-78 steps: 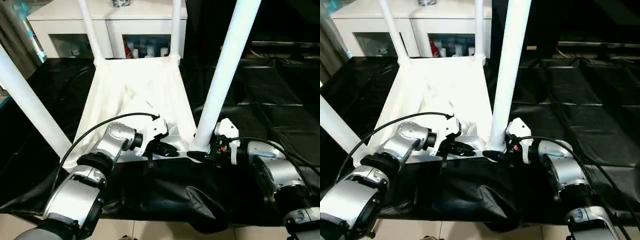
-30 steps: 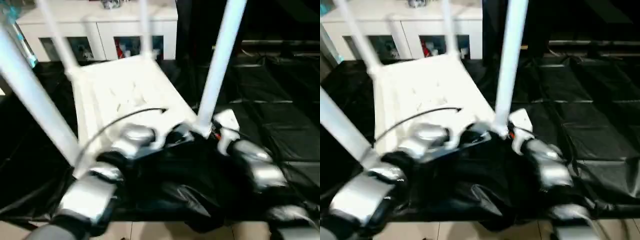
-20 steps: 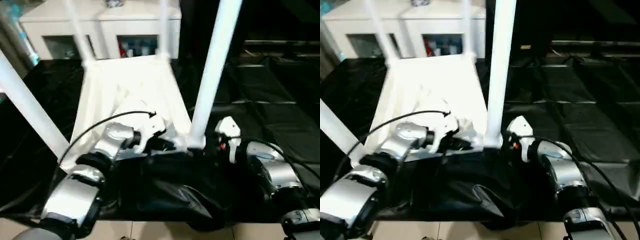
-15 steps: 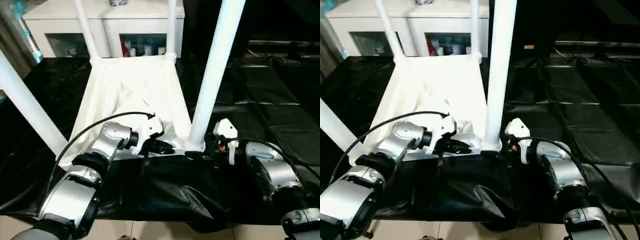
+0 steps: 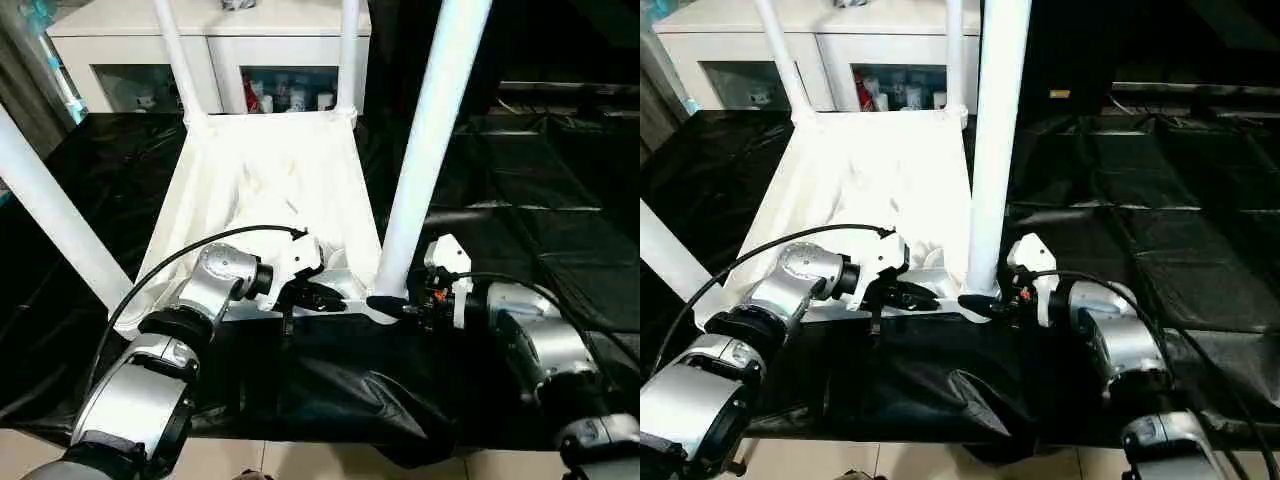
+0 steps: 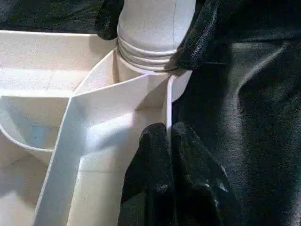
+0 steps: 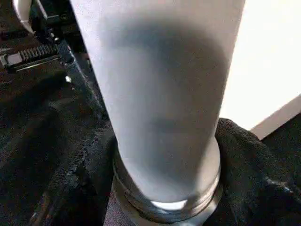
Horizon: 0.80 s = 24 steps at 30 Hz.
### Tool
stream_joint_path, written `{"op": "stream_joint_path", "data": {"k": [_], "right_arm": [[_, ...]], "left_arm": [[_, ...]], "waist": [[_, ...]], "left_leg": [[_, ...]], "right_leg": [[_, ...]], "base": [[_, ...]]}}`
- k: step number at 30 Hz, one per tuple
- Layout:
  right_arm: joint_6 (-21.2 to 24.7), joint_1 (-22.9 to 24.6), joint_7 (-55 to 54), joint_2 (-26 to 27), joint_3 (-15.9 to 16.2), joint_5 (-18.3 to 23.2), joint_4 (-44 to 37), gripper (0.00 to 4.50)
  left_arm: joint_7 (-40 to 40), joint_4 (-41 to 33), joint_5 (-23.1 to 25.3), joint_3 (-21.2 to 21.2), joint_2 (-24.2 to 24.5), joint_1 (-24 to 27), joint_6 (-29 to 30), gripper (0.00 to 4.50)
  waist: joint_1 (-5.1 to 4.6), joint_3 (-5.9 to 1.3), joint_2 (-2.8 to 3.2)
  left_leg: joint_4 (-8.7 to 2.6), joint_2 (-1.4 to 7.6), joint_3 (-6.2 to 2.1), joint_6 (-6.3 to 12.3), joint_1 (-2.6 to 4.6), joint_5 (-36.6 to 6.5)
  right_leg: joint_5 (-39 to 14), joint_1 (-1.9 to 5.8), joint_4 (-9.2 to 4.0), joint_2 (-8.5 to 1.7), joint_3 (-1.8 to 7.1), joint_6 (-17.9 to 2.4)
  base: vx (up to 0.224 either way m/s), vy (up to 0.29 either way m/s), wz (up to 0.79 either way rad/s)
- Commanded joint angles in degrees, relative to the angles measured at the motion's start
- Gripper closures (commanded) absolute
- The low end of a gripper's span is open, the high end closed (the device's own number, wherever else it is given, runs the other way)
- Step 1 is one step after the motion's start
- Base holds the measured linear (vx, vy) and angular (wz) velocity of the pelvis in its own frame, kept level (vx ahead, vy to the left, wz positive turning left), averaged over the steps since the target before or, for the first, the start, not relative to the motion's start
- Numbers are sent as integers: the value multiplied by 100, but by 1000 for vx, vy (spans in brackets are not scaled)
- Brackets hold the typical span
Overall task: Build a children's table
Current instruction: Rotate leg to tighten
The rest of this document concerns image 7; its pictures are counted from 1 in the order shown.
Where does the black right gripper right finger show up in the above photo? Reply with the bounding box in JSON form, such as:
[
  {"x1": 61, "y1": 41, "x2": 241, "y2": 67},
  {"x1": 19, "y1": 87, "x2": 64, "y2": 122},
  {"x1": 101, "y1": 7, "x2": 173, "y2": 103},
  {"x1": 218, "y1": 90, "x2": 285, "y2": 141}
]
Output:
[{"x1": 208, "y1": 117, "x2": 301, "y2": 226}]

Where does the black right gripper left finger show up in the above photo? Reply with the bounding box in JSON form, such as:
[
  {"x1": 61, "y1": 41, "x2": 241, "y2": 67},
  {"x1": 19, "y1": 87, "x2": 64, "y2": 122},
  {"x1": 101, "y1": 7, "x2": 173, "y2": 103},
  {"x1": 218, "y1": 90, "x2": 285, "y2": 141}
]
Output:
[{"x1": 23, "y1": 128, "x2": 119, "y2": 226}]

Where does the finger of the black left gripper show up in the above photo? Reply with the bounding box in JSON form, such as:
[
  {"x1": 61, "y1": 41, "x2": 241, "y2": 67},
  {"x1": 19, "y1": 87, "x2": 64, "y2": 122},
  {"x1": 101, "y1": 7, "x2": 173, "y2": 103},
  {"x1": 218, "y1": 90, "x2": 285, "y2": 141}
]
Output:
[{"x1": 56, "y1": 40, "x2": 109, "y2": 119}]

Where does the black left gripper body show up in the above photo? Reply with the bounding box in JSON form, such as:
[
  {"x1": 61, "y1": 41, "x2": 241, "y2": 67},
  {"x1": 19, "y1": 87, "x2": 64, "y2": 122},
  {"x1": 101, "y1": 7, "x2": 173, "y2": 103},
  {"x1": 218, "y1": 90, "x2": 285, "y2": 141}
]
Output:
[{"x1": 0, "y1": 0, "x2": 83, "y2": 74}]

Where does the white plastic table leg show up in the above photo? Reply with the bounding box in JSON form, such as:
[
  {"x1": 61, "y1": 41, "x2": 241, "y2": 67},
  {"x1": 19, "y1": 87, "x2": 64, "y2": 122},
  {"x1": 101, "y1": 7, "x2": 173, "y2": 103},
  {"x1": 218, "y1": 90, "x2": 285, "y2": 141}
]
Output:
[{"x1": 69, "y1": 0, "x2": 247, "y2": 212}]

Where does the white plastic table top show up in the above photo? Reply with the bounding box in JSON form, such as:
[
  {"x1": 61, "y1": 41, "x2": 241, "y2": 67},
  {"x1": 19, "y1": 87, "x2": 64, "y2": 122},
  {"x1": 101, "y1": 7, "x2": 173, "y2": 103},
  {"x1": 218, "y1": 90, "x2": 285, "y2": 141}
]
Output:
[{"x1": 103, "y1": 0, "x2": 301, "y2": 226}]

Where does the black work mat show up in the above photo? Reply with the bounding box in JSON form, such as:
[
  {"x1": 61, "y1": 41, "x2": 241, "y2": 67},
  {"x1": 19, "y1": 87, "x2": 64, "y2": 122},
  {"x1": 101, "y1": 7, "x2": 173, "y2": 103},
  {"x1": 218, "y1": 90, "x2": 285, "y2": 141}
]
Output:
[{"x1": 0, "y1": 0, "x2": 301, "y2": 226}]

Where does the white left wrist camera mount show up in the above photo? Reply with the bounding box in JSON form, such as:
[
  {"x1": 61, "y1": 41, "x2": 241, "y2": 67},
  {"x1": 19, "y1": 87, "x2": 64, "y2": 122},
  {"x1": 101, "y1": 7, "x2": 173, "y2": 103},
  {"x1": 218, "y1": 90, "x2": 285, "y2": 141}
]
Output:
[{"x1": 13, "y1": 0, "x2": 36, "y2": 34}]

